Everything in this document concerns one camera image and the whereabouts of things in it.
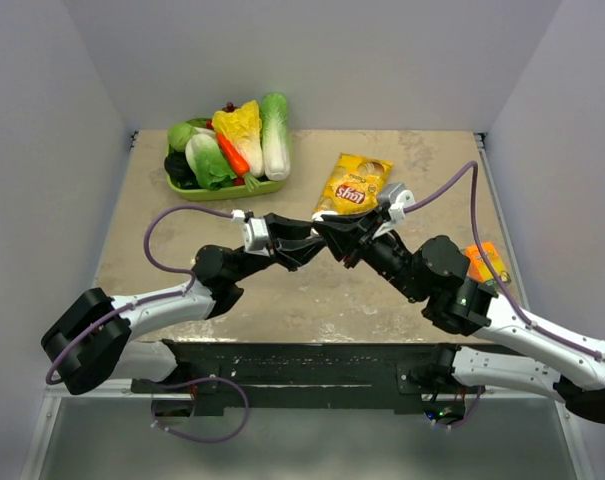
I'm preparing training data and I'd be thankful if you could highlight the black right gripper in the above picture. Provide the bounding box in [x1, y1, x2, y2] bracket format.
[312, 204, 426, 303]

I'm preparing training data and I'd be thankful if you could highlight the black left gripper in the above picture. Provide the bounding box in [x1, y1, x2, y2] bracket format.
[229, 214, 326, 284]

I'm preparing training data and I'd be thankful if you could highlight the white earbud charging case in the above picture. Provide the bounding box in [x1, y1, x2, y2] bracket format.
[311, 210, 337, 222]

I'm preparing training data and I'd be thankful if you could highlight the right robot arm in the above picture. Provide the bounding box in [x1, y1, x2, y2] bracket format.
[313, 211, 605, 424]

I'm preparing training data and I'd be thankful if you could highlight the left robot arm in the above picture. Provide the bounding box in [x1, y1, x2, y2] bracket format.
[41, 210, 325, 395]

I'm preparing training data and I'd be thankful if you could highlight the yellow chips bag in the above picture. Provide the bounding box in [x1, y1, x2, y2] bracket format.
[313, 153, 394, 215]

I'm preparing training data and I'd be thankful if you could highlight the green vegetable basket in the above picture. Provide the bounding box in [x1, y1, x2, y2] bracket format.
[164, 140, 289, 202]

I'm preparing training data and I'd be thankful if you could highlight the orange toy carrot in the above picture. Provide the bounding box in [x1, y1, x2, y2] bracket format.
[216, 133, 259, 192]

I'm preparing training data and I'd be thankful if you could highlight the green leafy bok choy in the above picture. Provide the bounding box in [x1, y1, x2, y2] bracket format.
[185, 134, 236, 190]

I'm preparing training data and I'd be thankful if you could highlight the yellow white cabbage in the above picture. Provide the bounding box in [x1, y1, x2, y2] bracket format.
[212, 100, 264, 178]

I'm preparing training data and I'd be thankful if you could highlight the green white napa cabbage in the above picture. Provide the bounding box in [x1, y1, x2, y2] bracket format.
[260, 92, 291, 181]

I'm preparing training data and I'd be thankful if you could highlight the black toy vegetable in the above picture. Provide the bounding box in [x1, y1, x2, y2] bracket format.
[164, 152, 200, 190]

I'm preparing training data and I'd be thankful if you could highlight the orange juice carton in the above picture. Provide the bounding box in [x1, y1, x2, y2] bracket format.
[463, 242, 512, 287]

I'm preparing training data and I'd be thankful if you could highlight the round green cabbage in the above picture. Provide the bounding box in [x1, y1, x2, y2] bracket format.
[167, 122, 197, 152]

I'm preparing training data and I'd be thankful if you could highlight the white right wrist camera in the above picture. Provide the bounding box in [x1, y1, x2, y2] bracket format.
[373, 182, 416, 239]

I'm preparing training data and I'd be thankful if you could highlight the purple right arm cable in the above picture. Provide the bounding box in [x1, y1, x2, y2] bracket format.
[409, 160, 605, 369]

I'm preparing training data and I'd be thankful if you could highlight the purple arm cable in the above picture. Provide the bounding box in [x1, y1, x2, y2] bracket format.
[45, 204, 236, 385]
[409, 160, 605, 369]

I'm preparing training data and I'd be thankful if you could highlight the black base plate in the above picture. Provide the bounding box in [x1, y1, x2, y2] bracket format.
[132, 342, 477, 415]

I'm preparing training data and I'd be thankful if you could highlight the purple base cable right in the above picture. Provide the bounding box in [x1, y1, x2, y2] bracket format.
[429, 384, 487, 430]

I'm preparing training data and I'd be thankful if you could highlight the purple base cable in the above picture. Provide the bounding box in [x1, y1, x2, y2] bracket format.
[429, 384, 487, 430]
[144, 377, 251, 444]

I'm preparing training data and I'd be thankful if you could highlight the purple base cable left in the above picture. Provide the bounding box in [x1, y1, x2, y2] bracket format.
[144, 377, 251, 444]

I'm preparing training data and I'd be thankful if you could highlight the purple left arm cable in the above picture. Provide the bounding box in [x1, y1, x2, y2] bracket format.
[45, 204, 236, 385]

